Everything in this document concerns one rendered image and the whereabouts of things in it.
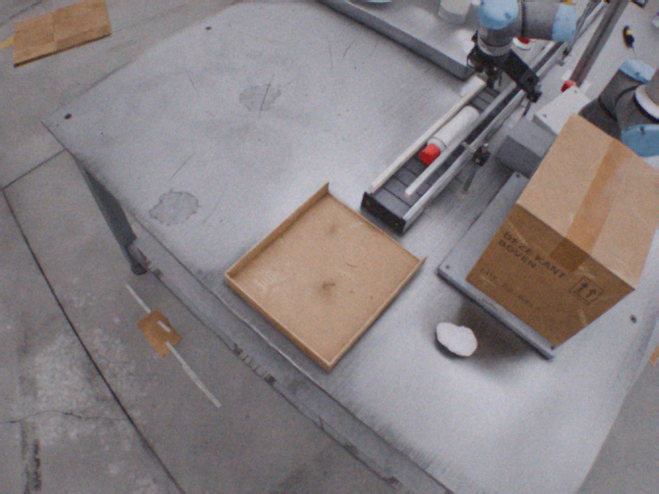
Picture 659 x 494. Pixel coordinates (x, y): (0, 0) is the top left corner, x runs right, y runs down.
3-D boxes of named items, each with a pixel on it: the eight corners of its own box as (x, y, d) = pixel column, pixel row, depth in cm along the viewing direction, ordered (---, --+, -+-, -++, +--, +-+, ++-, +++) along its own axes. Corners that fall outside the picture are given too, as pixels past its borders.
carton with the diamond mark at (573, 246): (523, 190, 108) (573, 110, 85) (604, 249, 102) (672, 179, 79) (463, 279, 95) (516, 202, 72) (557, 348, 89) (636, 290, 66)
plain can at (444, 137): (466, 101, 110) (418, 143, 102) (483, 113, 109) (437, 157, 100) (460, 117, 115) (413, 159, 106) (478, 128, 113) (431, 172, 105)
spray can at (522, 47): (497, 79, 124) (523, 20, 106) (513, 89, 123) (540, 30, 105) (489, 87, 122) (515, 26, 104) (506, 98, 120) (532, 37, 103)
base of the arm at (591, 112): (590, 102, 123) (608, 78, 114) (629, 139, 119) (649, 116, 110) (567, 119, 117) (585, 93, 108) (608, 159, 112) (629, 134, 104)
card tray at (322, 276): (327, 190, 106) (328, 179, 103) (424, 263, 99) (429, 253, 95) (225, 282, 93) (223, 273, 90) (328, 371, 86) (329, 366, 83)
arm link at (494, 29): (523, 21, 79) (478, 19, 82) (518, 49, 90) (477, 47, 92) (522, -13, 80) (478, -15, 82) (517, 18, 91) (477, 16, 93)
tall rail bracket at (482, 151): (446, 173, 111) (467, 124, 97) (472, 191, 109) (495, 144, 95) (439, 180, 110) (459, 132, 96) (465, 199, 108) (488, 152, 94)
